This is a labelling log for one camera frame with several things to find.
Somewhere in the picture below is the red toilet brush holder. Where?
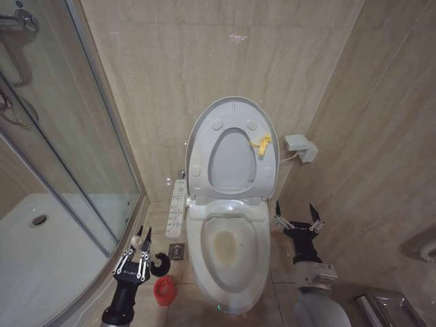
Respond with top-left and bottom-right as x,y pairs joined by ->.
153,275 -> 176,308

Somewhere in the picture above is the yellow tag on seat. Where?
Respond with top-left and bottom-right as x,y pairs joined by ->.
249,133 -> 273,159

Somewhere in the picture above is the white wall socket box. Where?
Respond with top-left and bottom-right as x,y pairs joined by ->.
283,134 -> 319,164

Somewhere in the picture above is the glass shower enclosure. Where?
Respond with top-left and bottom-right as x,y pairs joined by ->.
0,0 -> 148,258

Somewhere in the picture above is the white toilet bowl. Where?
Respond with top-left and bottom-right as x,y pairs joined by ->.
186,198 -> 272,315

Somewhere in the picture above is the white shower tray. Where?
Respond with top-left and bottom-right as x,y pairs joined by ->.
0,192 -> 141,327

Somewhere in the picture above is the white toilet seat ring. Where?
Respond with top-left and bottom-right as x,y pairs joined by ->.
186,97 -> 278,206

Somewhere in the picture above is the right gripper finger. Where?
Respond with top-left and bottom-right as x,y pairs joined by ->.
308,203 -> 327,233
273,200 -> 294,233

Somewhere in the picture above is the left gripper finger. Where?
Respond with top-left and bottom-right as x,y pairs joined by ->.
112,225 -> 144,276
137,227 -> 153,281

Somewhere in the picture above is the white toilet control panel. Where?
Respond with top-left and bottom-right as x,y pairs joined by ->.
165,178 -> 189,240

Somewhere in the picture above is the square metal floor drain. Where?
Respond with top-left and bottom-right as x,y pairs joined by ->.
168,243 -> 186,262

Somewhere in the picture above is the white toilet power cable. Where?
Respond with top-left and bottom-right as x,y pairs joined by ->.
279,151 -> 301,165

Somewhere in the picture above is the chrome shower faucet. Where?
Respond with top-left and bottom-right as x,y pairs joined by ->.
0,9 -> 40,87

